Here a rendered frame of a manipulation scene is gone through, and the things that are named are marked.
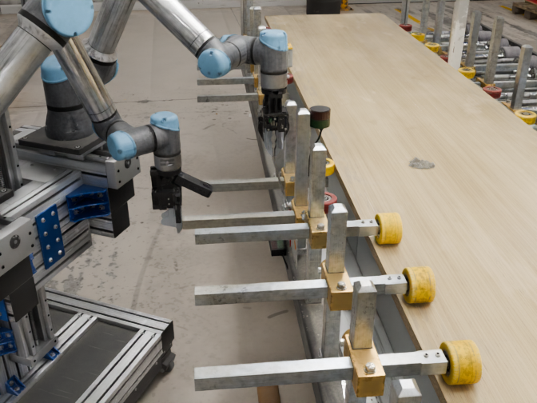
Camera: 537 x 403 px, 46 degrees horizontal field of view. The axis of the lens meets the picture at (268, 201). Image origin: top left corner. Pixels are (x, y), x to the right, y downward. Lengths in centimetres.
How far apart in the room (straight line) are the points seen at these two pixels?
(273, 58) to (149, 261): 178
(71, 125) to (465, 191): 120
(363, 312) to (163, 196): 80
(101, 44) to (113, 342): 109
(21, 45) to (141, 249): 203
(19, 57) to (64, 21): 12
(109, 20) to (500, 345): 137
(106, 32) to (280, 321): 147
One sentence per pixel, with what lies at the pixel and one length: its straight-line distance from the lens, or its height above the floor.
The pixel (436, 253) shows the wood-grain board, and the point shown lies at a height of 90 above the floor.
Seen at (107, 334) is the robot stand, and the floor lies 21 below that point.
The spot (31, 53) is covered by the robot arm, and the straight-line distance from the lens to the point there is 148.
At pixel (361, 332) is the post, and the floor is 101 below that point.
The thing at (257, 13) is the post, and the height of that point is 114.
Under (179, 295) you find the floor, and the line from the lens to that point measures 299.
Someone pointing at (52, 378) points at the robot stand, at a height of 21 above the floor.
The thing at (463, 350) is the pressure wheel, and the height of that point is 98.
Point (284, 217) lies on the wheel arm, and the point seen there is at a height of 85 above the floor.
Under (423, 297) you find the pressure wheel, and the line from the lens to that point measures 142.
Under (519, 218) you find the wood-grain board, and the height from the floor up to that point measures 90.
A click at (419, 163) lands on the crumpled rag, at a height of 91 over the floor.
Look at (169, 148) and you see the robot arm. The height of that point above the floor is 110.
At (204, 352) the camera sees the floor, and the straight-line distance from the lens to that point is 267.
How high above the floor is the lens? 176
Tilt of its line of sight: 28 degrees down
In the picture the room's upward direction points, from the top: straight up
